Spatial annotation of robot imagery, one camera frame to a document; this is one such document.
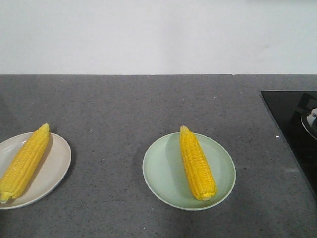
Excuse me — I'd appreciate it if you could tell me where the yellow corn cob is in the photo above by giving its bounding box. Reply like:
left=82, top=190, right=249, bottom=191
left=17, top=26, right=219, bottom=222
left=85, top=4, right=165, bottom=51
left=0, top=123, right=50, bottom=203
left=179, top=125, right=217, bottom=201

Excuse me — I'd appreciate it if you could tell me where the black glass gas stove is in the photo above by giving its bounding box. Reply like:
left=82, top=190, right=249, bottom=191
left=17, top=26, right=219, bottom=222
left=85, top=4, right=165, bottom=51
left=261, top=90, right=317, bottom=193

